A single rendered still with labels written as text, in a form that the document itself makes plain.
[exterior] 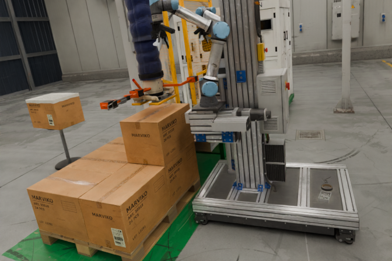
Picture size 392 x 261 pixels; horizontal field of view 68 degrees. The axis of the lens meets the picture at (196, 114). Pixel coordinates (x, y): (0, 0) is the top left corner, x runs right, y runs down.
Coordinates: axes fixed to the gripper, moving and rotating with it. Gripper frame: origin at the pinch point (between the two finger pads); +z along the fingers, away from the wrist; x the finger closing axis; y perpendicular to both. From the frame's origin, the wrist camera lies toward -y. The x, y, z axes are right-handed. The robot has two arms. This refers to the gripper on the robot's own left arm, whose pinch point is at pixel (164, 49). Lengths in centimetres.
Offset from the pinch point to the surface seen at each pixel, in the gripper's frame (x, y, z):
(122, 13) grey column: -155, 132, -45
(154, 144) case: -10, 28, 77
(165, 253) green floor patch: 29, 11, 152
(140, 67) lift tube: -32, 42, 14
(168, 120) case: -26, 20, 61
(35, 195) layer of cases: 43, 116, 103
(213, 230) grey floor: -3, -18, 152
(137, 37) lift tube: -30, 39, -11
